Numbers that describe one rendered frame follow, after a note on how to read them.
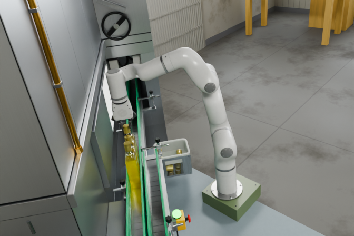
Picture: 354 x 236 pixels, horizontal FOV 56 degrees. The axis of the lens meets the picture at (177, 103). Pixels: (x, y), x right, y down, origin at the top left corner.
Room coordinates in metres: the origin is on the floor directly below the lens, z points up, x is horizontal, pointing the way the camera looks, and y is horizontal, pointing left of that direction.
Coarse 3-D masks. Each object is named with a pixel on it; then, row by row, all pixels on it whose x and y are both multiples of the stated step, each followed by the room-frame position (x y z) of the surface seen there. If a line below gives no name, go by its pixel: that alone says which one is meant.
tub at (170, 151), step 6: (174, 144) 1.80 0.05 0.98; (180, 144) 1.80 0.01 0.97; (186, 144) 1.74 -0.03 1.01; (162, 150) 1.79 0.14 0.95; (168, 150) 1.79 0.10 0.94; (174, 150) 1.79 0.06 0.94; (186, 150) 1.72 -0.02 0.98; (162, 156) 1.74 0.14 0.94; (168, 156) 1.64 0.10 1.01; (174, 156) 1.64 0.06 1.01
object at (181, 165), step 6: (180, 156) 1.64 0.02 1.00; (186, 156) 1.65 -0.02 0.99; (162, 162) 1.64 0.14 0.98; (168, 162) 1.64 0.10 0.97; (174, 162) 1.64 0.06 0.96; (180, 162) 1.65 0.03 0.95; (186, 162) 1.65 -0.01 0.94; (168, 168) 1.64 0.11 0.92; (174, 168) 1.64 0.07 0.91; (180, 168) 1.65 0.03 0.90; (186, 168) 1.65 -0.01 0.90; (168, 174) 1.64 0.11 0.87; (174, 174) 1.64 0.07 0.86; (180, 174) 1.64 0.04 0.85; (186, 174) 1.65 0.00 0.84
